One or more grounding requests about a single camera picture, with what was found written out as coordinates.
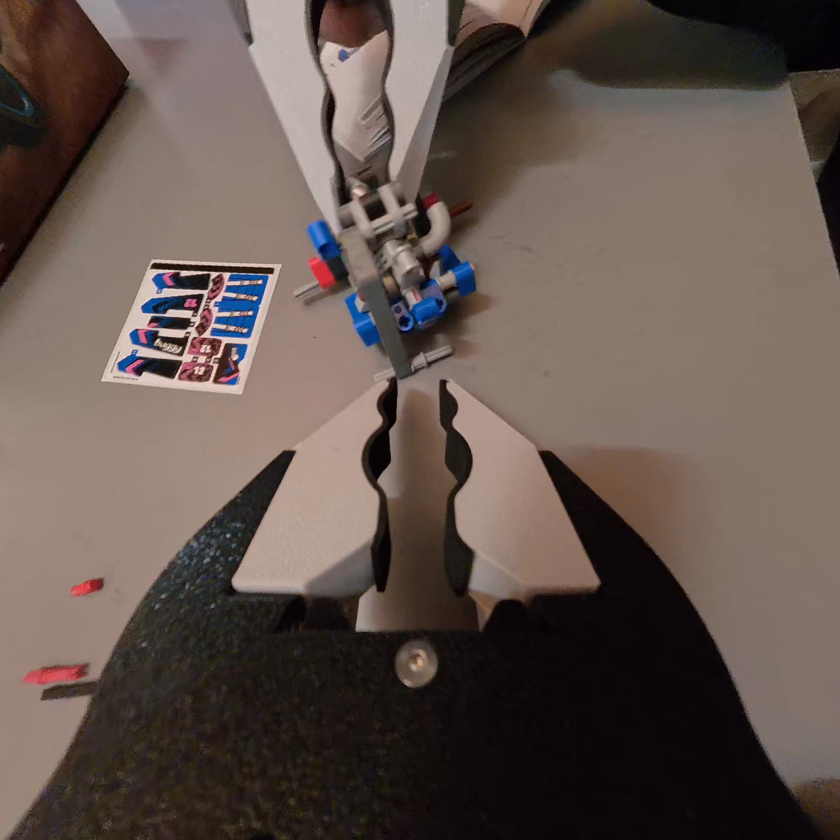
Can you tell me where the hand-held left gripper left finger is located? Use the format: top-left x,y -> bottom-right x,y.
230,379 -> 399,596

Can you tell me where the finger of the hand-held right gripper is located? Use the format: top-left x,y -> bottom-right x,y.
382,0 -> 462,193
247,0 -> 347,212

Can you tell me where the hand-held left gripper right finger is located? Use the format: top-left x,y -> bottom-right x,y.
438,379 -> 601,598

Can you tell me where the light grey plastic axle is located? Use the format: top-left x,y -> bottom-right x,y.
373,344 -> 454,385

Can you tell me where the toy buggy chassis assembly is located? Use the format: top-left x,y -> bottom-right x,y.
292,177 -> 478,350

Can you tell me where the dark grey angled beam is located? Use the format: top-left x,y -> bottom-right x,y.
344,233 -> 418,382

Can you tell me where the person's right forearm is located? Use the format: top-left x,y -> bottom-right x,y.
642,0 -> 840,74

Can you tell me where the black toy set box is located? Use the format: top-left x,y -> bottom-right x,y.
0,0 -> 131,284

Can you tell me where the open instruction manual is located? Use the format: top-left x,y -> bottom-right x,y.
320,0 -> 553,166

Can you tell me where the blue and pink sticker sheet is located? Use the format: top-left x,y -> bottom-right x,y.
101,259 -> 284,396

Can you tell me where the red plastic axle pin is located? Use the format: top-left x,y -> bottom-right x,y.
21,664 -> 90,686

